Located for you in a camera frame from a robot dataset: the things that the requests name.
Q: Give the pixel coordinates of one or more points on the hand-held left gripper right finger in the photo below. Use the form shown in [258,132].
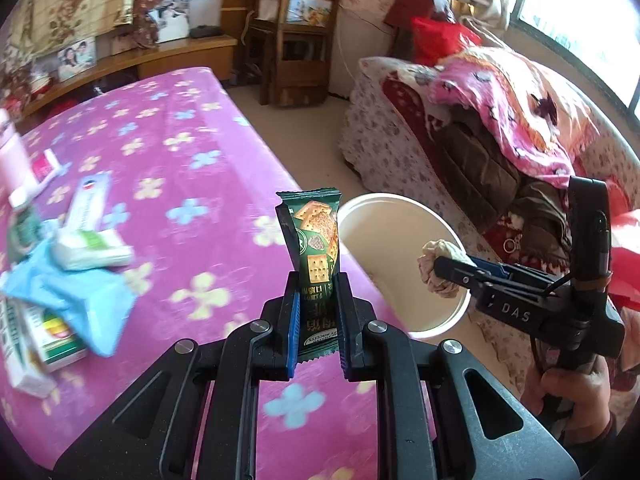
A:
[342,330]

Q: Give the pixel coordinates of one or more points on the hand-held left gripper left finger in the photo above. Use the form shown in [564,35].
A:
[293,330]

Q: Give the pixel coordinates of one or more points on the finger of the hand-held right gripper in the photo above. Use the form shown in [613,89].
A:
[457,269]
[510,271]

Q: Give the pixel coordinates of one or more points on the beige paper ball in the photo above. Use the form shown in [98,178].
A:
[435,252]

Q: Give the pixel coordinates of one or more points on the white round bin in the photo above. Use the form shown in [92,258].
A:
[370,240]

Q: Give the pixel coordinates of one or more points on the green cracker packet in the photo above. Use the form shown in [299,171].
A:
[315,240]

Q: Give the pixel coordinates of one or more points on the white and green wrapper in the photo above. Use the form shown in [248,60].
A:
[90,250]

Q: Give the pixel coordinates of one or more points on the blue plastic packet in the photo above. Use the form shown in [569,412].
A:
[65,295]

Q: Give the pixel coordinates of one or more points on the person's right forearm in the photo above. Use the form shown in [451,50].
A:
[595,452]

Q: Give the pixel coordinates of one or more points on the person's right hand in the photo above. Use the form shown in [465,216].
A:
[587,395]

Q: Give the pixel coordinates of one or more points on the brown coat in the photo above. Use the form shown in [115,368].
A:
[480,165]

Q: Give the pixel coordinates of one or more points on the floral covered sofa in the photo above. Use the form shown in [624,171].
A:
[390,150]

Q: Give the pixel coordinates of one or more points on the pink and orange blanket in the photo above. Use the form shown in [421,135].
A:
[510,105]

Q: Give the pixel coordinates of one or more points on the red floral blanket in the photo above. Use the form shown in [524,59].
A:
[410,100]

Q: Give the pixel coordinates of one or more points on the purple floral bed blanket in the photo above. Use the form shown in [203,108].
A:
[200,160]

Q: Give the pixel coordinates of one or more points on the red plastic bag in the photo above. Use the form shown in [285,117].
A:
[440,37]

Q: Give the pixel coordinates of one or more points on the white and blue tissue pack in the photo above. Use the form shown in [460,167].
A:
[90,200]

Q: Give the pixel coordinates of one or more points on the green and white medicine box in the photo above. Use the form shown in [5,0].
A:
[30,355]

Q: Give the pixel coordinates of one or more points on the window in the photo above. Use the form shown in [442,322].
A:
[580,15]

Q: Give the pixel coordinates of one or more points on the wooden chair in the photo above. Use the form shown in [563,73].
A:
[300,55]

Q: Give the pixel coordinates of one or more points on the dark green wrapper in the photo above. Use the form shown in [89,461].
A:
[25,232]

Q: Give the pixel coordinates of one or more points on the red and white small box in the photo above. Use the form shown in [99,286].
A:
[47,165]

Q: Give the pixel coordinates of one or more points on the wooden cabinet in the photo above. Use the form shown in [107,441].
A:
[165,55]

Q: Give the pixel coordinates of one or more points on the black device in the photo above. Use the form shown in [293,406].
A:
[206,31]

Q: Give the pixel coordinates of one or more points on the pink bottle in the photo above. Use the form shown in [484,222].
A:
[12,160]

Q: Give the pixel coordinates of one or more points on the white printed paper bag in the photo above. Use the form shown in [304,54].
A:
[170,22]

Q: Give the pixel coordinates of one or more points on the framed photo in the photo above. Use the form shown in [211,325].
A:
[76,59]

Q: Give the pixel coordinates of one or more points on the yellow floral patchwork cloth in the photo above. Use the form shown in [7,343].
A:
[65,5]

